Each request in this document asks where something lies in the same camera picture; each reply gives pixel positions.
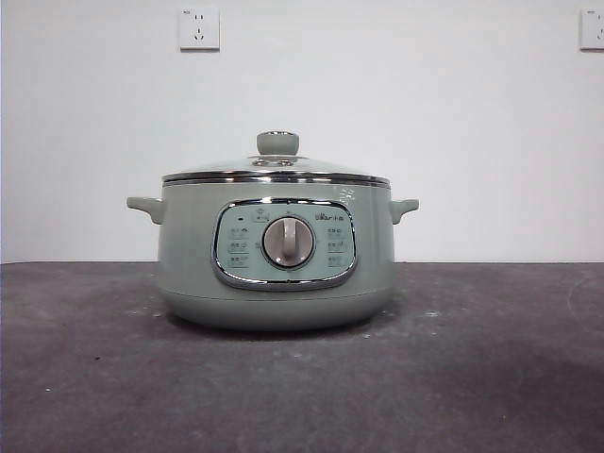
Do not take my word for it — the glass lid with green knob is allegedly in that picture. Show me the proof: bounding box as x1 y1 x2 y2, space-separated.
161 130 386 184

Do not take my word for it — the pale green electric cooking pot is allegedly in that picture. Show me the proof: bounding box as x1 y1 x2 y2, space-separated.
125 181 420 331

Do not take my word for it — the white wall socket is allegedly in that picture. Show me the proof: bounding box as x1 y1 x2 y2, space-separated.
178 6 222 52
579 8 604 52

